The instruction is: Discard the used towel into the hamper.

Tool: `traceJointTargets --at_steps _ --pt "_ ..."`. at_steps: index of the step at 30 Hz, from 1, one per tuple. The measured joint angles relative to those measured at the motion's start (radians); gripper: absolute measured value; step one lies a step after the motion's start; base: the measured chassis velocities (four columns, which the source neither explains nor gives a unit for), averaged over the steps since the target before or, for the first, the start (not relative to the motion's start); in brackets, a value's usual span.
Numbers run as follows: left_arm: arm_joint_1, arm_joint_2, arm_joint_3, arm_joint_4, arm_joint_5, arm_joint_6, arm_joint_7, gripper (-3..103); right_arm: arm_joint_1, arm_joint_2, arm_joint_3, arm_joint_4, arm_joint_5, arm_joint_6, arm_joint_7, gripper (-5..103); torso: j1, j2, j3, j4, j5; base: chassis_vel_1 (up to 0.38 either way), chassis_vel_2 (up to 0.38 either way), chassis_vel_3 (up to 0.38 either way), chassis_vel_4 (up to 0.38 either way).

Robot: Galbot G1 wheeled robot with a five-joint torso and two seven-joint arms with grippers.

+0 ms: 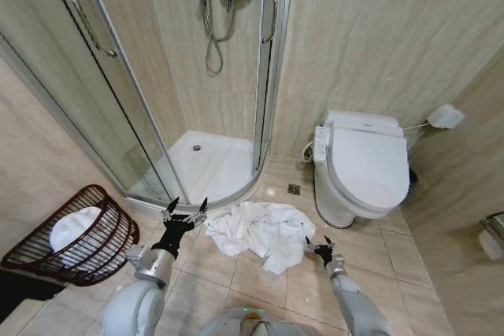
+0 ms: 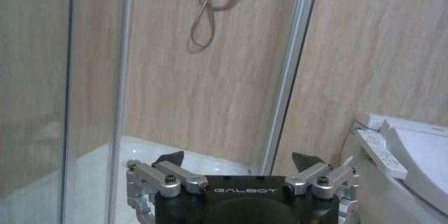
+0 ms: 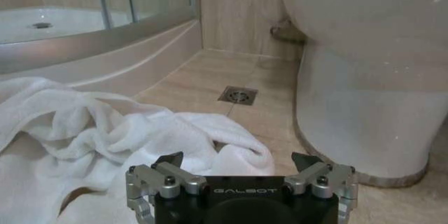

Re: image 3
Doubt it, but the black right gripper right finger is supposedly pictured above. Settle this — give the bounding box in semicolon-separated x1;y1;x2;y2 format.
282;152;360;224

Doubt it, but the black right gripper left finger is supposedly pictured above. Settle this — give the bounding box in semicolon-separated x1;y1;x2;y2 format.
124;151;208;224

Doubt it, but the white terry towel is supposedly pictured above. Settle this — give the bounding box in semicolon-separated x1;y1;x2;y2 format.
0;76;276;224

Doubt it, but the square metal floor drain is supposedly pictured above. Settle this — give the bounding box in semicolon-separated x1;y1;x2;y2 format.
217;86;258;106

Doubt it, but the white ceramic toilet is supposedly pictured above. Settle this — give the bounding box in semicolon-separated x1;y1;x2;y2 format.
278;0;448;186

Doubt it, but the white shower tray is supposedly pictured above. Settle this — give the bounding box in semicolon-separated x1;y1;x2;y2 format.
0;7;204;88

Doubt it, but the grey toilet waste pipe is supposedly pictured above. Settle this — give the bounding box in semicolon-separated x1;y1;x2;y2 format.
269;19;305;43

